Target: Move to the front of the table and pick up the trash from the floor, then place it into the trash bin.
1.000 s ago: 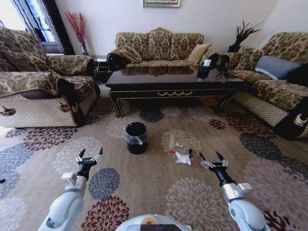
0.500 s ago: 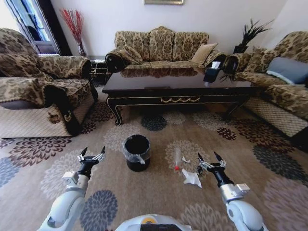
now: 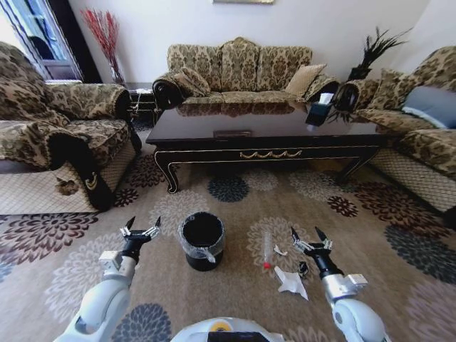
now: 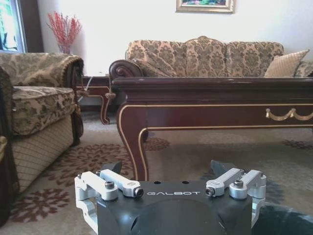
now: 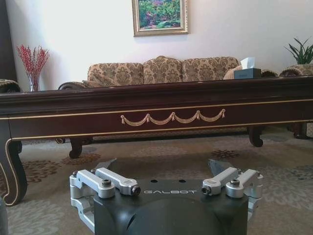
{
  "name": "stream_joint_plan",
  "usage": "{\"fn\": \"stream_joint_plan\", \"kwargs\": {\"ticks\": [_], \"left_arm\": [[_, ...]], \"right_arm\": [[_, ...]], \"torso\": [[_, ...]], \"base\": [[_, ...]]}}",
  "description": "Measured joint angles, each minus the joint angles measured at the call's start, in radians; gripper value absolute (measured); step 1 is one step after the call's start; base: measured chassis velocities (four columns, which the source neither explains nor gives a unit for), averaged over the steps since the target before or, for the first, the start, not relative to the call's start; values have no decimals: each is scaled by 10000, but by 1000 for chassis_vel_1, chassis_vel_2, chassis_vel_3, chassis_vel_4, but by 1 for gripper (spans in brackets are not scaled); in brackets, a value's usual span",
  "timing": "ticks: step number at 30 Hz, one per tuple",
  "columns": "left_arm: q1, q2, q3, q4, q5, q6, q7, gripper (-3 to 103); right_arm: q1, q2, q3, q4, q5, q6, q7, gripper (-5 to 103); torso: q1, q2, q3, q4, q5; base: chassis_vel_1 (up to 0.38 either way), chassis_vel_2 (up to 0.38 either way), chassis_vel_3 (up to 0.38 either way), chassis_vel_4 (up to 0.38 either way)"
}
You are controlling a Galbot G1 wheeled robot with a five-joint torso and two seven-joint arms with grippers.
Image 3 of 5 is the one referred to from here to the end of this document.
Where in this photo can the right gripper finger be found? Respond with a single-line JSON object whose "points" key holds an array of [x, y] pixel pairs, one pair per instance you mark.
{"points": [[322, 238], [298, 239]]}

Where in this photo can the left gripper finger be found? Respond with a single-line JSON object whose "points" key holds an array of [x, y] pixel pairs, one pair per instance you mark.
{"points": [[154, 228], [127, 228]]}

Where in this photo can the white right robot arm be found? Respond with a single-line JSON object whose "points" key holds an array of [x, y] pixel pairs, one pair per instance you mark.
{"points": [[352, 313]]}

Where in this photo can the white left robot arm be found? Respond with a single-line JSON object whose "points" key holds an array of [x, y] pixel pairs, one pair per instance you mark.
{"points": [[107, 299]]}

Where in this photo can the small black trash piece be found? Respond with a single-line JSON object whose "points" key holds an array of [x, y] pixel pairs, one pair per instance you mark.
{"points": [[303, 269]]}

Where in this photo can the black trash bin with liner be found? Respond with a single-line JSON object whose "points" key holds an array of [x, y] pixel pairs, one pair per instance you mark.
{"points": [[203, 246]]}

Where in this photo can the small white paper scrap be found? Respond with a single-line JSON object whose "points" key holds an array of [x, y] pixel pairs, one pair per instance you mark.
{"points": [[280, 251]]}

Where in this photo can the clear bottle with red cap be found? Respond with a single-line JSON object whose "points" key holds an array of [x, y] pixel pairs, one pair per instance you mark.
{"points": [[266, 249]]}

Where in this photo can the large crumpled white paper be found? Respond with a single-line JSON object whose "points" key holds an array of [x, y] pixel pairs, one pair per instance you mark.
{"points": [[290, 283]]}

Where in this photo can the floral patterned rug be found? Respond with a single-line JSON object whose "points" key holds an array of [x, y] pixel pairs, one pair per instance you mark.
{"points": [[213, 295]]}

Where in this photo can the white robot front shell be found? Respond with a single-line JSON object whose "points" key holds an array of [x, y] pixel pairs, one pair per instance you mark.
{"points": [[228, 329]]}

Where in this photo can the black tissue box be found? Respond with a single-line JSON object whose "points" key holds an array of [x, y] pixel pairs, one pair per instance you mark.
{"points": [[318, 110]]}

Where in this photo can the dark glossy coffee table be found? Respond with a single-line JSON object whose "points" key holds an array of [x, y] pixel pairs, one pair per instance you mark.
{"points": [[249, 121]]}

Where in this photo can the small dark side table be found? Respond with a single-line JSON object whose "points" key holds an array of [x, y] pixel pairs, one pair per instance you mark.
{"points": [[142, 99]]}

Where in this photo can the patterned armchair with dark arms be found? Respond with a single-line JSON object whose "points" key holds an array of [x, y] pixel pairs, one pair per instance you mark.
{"points": [[42, 117]]}

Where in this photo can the patterned sofa with grey cushion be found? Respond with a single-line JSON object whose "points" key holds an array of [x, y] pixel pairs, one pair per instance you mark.
{"points": [[427, 142]]}

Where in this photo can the plain gold cushion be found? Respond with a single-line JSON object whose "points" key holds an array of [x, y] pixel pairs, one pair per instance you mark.
{"points": [[304, 80]]}

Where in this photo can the grey cushion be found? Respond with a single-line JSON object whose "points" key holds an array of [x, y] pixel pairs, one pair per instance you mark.
{"points": [[432, 105]]}

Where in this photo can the patterned three-seat sofa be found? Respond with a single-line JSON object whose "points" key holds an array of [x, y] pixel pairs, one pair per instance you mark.
{"points": [[242, 64]]}

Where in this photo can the red branch decoration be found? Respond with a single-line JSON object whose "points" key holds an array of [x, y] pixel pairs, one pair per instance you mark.
{"points": [[107, 39]]}

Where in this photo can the black feather decoration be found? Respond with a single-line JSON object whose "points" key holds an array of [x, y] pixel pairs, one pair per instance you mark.
{"points": [[374, 53]]}

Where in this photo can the window with dark frame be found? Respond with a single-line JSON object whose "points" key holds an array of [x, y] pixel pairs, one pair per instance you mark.
{"points": [[39, 32]]}

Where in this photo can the framed wall picture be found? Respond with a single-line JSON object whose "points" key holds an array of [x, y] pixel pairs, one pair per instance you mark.
{"points": [[244, 1]]}

